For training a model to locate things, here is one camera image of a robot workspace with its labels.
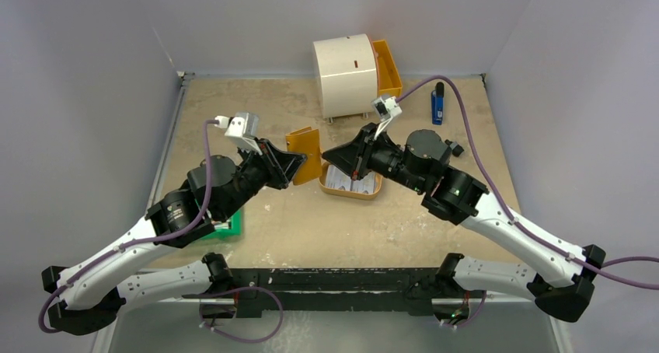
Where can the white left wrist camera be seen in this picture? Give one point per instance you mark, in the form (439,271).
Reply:
(241,129)

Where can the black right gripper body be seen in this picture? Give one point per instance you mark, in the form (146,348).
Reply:
(365,151)

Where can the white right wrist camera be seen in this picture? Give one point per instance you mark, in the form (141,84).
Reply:
(387,109)

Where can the blue black marker pen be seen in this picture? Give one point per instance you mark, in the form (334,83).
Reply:
(437,104)

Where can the white round drawer cabinet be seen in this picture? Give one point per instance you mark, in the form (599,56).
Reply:
(346,75)

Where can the loose card in tray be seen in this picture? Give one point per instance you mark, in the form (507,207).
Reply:
(365,186)

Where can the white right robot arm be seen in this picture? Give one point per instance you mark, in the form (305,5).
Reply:
(556,275)

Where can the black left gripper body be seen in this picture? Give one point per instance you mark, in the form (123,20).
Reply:
(253,173)

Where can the orange leather card holder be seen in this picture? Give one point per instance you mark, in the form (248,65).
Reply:
(306,141)

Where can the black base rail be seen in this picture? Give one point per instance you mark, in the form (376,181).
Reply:
(416,291)

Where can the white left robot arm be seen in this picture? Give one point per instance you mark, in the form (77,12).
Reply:
(89,296)

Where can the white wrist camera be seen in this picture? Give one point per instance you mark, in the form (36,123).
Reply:
(387,109)
(241,129)

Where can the green plastic bin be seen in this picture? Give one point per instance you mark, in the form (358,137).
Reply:
(231,227)

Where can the orange open drawer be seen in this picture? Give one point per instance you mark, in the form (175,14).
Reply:
(389,81)

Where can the small black knob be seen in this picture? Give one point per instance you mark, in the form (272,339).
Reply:
(455,148)

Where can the orange oval tray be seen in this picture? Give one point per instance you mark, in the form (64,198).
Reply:
(350,194)

